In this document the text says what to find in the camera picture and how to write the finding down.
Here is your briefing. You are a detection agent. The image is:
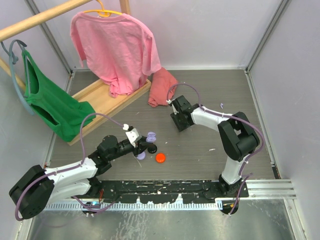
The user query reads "purple cable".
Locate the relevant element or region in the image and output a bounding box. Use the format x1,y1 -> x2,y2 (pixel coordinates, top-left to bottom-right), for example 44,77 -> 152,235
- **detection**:
166,83 -> 265,216
14,112 -> 130,222

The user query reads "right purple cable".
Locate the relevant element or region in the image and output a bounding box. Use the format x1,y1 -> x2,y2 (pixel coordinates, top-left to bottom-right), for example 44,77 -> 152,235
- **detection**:
166,83 -> 265,216

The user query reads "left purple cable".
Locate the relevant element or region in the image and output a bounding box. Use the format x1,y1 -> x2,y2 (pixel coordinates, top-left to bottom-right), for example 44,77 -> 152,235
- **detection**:
14,112 -> 130,222

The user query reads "yellow hanger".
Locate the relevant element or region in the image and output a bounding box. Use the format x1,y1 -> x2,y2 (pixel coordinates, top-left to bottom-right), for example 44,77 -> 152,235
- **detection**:
83,0 -> 122,18

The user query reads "pink t-shirt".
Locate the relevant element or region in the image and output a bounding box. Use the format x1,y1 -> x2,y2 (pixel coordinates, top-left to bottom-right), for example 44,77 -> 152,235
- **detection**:
70,12 -> 162,98

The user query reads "orange earbud case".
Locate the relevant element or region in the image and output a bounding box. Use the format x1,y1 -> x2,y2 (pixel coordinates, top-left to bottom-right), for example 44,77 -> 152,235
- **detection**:
155,153 -> 166,164

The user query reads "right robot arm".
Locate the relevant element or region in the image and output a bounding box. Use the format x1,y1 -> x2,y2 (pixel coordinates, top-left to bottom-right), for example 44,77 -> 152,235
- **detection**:
167,95 -> 260,197

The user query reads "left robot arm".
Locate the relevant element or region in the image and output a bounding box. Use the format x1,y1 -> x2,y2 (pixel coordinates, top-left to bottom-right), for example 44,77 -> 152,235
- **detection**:
9,132 -> 158,221

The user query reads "black earbud case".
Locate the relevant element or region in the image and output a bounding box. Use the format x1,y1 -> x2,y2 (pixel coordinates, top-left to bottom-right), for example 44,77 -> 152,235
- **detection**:
147,144 -> 158,154

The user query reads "salmon folded shirt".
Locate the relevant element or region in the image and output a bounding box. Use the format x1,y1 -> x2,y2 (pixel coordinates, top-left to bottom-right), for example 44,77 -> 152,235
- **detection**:
148,67 -> 178,108

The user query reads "grey-blue hanger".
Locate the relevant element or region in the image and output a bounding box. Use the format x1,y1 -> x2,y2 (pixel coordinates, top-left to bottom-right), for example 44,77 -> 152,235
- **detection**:
0,39 -> 35,116

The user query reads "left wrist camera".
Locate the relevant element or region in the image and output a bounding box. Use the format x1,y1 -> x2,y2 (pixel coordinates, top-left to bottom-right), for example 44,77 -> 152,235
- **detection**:
125,128 -> 142,148

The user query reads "wooden clothes rack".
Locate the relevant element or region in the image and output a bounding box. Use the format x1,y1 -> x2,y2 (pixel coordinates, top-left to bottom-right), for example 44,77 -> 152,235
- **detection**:
0,0 -> 131,90

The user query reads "green tank top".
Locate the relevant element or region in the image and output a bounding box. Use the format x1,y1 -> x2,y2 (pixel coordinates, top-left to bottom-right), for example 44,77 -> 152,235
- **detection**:
21,50 -> 96,142

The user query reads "lilac earbud case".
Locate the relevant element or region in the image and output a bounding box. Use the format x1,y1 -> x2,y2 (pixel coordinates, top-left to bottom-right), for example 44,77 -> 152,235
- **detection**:
146,131 -> 156,143
136,152 -> 146,161

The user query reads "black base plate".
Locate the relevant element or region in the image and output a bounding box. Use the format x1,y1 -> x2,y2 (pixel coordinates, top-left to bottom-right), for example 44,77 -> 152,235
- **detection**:
76,180 -> 238,204

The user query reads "white cable duct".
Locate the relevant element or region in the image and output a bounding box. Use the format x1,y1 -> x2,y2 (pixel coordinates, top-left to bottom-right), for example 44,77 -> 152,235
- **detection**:
45,200 -> 223,211

